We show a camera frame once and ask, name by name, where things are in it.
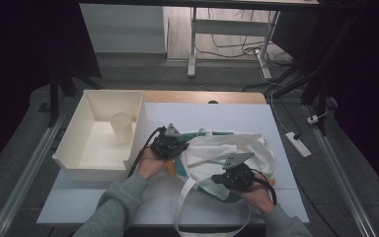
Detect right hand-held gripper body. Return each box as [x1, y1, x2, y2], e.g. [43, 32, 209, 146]
[222, 151, 257, 193]

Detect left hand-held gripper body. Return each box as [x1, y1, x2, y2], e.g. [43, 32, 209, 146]
[150, 122, 190, 162]

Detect white tote bag coloured patches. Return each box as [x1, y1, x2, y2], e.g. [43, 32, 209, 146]
[164, 127, 276, 237]

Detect person's left hand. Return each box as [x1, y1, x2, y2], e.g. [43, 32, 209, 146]
[137, 147, 170, 181]

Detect person's right hand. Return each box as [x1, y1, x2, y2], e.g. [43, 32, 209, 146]
[234, 177, 276, 215]

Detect white cup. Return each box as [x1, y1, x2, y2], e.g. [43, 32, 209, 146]
[109, 112, 135, 146]

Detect white table mat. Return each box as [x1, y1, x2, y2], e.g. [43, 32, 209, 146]
[37, 102, 311, 228]

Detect white power strip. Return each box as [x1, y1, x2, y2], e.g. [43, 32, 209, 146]
[284, 131, 313, 159]

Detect white plastic storage box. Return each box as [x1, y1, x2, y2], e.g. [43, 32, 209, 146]
[51, 89, 148, 184]

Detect black metal stand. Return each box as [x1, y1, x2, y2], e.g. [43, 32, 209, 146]
[38, 63, 105, 128]
[270, 19, 347, 136]

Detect white cabinet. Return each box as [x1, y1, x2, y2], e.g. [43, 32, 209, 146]
[79, 3, 170, 54]

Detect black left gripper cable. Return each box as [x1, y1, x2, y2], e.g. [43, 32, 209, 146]
[126, 126, 166, 179]

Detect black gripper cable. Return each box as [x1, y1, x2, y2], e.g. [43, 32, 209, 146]
[126, 126, 166, 179]
[251, 168, 278, 206]

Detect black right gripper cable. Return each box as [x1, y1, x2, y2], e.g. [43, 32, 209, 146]
[251, 168, 278, 206]

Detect white power strip cable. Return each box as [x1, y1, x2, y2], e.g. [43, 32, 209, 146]
[260, 63, 292, 134]

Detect aluminium rail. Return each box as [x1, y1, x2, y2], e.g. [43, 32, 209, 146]
[0, 110, 69, 237]
[309, 124, 378, 237]

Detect tangle of black floor cables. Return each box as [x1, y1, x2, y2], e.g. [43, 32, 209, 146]
[195, 8, 294, 94]

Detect white desk frame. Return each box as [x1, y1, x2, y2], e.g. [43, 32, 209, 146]
[187, 6, 281, 80]

